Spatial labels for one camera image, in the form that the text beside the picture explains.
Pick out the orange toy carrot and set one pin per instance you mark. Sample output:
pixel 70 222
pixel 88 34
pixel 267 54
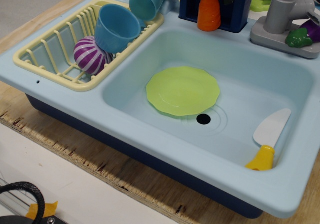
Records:
pixel 209 15

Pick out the light green plastic plate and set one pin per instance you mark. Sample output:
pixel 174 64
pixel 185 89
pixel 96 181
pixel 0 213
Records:
pixel 182 91

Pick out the dark blue utensil holder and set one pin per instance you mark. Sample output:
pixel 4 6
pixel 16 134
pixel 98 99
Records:
pixel 234 16

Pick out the green toy piece background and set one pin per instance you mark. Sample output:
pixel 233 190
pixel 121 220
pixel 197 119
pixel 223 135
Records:
pixel 260 5

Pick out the teal plastic cup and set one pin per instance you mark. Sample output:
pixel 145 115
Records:
pixel 145 10

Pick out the grey toy faucet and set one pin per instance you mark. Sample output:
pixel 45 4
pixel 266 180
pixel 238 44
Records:
pixel 272 30

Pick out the blue plastic cup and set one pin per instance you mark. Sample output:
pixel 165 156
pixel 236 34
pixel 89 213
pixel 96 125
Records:
pixel 116 27

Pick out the purple toy eggplant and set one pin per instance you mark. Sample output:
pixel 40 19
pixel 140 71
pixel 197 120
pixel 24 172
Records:
pixel 306 35

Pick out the purple white striped ball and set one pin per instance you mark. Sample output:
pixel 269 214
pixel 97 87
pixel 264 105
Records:
pixel 89 57

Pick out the cream dish drying rack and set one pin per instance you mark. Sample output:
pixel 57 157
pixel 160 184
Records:
pixel 51 55

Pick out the plywood base board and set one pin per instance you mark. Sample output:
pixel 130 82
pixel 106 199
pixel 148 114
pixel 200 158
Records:
pixel 93 183

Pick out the yellow masking tape piece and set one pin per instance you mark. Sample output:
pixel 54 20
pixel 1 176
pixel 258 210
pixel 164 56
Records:
pixel 49 210

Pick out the toy knife yellow handle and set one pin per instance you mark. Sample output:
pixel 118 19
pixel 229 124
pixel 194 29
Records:
pixel 267 135

